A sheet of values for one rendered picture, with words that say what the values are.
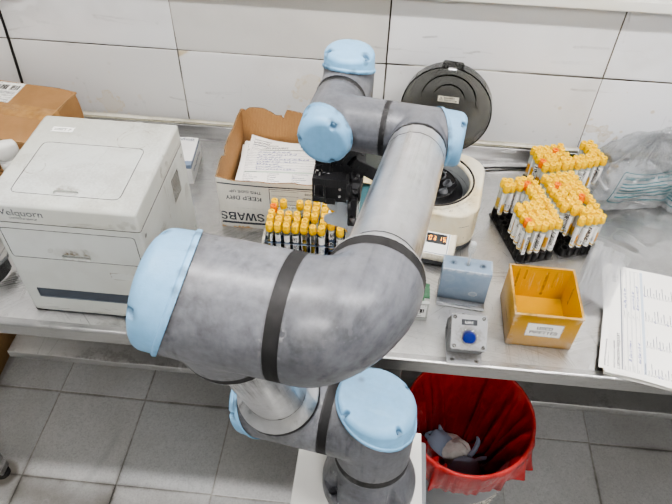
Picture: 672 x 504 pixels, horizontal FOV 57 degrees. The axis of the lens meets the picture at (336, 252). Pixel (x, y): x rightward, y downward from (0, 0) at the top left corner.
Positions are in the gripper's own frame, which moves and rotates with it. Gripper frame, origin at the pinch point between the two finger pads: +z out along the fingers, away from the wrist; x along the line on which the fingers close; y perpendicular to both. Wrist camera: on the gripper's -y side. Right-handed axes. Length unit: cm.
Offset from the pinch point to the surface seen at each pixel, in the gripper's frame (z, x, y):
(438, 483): 76, 11, -26
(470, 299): 22.7, -5.8, -25.1
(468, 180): 13.7, -34.5, -23.5
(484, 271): 14.3, -6.5, -26.5
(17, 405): 112, -12, 112
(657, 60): -7, -60, -64
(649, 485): 112, -15, -97
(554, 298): 23, -10, -43
